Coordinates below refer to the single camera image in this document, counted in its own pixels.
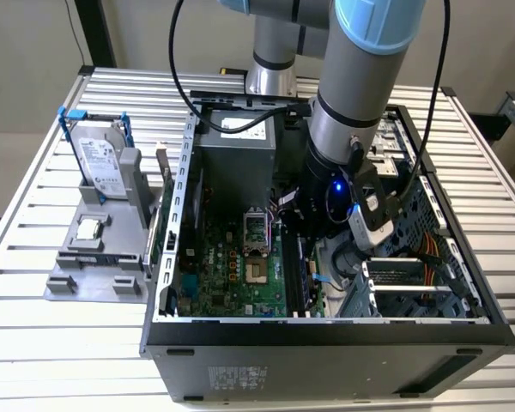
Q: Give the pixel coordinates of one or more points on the hard disk in blue carrier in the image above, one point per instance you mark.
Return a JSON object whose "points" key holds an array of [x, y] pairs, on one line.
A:
{"points": [[96, 159]]}

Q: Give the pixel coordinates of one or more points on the CPU socket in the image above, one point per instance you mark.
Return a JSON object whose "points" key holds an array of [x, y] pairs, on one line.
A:
{"points": [[257, 270]]}

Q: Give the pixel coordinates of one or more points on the teal board connector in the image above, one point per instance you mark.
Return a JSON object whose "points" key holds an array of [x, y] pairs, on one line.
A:
{"points": [[189, 286]]}

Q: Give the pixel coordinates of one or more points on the green motherboard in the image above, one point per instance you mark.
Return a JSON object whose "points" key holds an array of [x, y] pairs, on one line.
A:
{"points": [[223, 274]]}

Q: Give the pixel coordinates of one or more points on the metal drive cage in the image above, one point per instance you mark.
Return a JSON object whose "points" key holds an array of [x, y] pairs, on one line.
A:
{"points": [[395, 137]]}

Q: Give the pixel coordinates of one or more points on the grey power supply unit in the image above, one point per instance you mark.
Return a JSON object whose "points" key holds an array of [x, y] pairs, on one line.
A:
{"points": [[236, 180]]}

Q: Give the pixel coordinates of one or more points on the green RAM stick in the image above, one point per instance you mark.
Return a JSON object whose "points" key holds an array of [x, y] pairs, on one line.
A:
{"points": [[302, 274]]}

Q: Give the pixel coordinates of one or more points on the green graphics card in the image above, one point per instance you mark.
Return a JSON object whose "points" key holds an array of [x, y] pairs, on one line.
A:
{"points": [[167, 193]]}

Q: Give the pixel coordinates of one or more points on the black block with yellow tip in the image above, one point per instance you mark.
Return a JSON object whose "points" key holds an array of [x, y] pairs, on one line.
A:
{"points": [[232, 70]]}

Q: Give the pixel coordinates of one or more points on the black steel post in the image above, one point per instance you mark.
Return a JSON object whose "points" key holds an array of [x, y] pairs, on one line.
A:
{"points": [[96, 38]]}

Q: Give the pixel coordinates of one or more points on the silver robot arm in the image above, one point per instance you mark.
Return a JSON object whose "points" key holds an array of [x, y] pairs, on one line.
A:
{"points": [[360, 86]]}

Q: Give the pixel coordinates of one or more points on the black RAM slot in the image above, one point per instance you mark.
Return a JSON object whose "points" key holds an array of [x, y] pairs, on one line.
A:
{"points": [[289, 274], [295, 279]]}

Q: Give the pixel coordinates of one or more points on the grey parts rack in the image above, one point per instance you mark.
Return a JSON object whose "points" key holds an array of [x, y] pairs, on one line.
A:
{"points": [[124, 232]]}

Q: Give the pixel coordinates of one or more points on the black case fan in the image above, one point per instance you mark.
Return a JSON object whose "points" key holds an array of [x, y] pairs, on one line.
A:
{"points": [[193, 223]]}

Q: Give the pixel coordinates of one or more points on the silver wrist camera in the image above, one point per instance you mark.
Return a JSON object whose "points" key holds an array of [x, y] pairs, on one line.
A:
{"points": [[362, 232]]}

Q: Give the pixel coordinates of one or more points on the silver CPU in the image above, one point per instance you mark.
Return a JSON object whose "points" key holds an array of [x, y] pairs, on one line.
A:
{"points": [[88, 229]]}

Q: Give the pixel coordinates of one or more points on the metal disk bay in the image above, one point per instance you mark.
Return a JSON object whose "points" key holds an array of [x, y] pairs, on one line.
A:
{"points": [[395, 289]]}

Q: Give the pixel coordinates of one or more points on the black PC case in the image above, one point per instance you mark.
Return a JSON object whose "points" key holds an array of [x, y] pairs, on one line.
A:
{"points": [[326, 369]]}

